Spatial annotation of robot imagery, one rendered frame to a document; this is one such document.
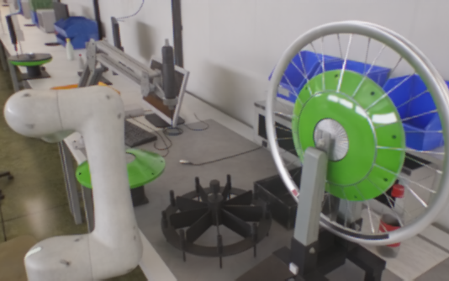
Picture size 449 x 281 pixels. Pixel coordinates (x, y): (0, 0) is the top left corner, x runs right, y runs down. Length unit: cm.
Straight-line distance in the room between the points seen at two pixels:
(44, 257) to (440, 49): 130
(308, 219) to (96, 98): 62
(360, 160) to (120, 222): 64
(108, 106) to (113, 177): 19
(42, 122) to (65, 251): 34
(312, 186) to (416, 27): 76
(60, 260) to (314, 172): 68
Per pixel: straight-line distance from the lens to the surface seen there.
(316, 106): 95
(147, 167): 142
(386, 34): 85
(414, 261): 136
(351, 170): 92
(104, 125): 108
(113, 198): 111
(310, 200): 95
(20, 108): 109
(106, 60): 163
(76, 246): 114
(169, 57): 126
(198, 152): 189
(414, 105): 150
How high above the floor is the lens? 171
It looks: 23 degrees down
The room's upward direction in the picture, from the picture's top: straight up
